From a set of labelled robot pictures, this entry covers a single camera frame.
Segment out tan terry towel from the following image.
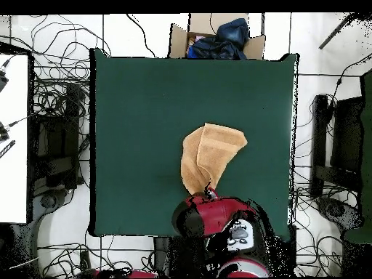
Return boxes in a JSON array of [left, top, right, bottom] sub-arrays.
[[179, 122, 248, 195]]

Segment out black flat strip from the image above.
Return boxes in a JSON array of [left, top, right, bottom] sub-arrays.
[[0, 139, 16, 159]]

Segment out dark green table cloth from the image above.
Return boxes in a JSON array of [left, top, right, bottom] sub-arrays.
[[89, 47, 299, 238]]

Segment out dark chair base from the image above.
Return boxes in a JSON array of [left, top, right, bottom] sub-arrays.
[[316, 197, 363, 230]]

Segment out dark blue clothes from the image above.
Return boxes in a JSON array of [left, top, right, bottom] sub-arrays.
[[187, 17, 251, 60]]

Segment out cardboard box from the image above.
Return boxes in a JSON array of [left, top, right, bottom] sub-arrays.
[[168, 12, 266, 60]]

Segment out grey chair base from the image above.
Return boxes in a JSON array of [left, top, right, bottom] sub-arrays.
[[31, 187, 70, 227]]

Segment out green covered table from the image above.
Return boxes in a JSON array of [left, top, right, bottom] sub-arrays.
[[342, 69, 372, 245]]

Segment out white desk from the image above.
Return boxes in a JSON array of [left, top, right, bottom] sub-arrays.
[[0, 53, 30, 225]]

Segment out black rod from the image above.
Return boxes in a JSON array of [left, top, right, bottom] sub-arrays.
[[318, 12, 357, 50]]

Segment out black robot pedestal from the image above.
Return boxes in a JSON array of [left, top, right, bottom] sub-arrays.
[[153, 236, 210, 277]]

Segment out black metal frame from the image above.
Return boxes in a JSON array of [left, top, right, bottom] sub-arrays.
[[309, 94, 364, 198], [28, 82, 85, 190]]

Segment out single black cable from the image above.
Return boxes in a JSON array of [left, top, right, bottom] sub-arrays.
[[126, 13, 158, 57]]

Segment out black camera device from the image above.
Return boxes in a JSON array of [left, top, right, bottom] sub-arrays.
[[0, 121, 10, 142], [0, 59, 11, 92]]

